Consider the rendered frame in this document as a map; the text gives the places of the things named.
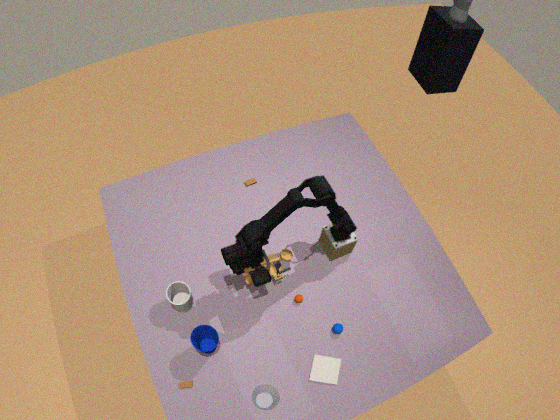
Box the blue ball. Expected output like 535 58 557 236
332 323 343 334

